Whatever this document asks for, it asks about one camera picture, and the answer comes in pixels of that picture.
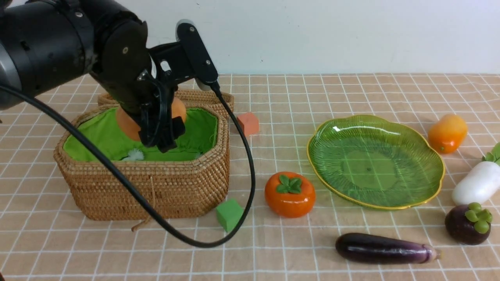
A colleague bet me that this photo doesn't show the orange persimmon with green leaf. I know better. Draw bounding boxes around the orange persimmon with green leaf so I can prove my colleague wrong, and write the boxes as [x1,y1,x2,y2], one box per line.
[264,171,316,218]

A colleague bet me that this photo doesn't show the orange foam cube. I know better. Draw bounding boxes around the orange foam cube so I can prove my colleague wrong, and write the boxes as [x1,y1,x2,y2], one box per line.
[237,112,260,137]

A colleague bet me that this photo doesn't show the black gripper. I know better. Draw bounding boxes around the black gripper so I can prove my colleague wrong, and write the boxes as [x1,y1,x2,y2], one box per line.
[91,18,186,153]

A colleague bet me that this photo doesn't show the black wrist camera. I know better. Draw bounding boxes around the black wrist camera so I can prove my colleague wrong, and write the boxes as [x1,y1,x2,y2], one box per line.
[149,19,219,91]

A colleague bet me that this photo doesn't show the orange yellow mango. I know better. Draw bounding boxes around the orange yellow mango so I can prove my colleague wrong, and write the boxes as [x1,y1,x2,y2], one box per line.
[427,114,468,154]

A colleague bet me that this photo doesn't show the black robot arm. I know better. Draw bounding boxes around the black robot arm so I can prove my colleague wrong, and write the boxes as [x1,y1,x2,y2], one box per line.
[1,0,193,153]

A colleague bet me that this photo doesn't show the woven wicker basket green lining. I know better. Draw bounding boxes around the woven wicker basket green lining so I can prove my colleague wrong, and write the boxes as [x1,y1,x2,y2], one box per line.
[54,103,230,222]

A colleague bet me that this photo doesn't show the dark purple mangosteen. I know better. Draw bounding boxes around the dark purple mangosteen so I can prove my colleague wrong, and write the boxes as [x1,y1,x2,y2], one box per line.
[445,202,493,245]

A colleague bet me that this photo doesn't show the woven wicker basket lid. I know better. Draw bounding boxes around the woven wicker basket lid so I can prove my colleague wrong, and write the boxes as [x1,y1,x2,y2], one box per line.
[98,89,234,119]

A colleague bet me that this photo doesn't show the white radish with green leaves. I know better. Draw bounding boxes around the white radish with green leaves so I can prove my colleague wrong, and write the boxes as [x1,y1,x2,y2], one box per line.
[452,143,500,206]

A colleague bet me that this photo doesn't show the brown potato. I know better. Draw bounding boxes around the brown potato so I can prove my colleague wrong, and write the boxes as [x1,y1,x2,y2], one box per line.
[115,97,186,142]

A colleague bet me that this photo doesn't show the purple eggplant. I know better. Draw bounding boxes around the purple eggplant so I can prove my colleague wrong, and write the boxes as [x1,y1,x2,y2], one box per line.
[335,233,441,265]

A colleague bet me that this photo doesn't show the green foam cube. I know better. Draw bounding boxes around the green foam cube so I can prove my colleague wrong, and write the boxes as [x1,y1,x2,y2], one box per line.
[216,199,244,233]

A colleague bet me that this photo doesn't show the green glass leaf plate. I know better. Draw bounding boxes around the green glass leaf plate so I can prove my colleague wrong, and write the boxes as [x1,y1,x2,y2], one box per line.
[307,114,445,210]

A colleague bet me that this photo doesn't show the black cable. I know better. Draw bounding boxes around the black cable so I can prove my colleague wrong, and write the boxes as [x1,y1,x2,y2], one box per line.
[0,80,256,249]

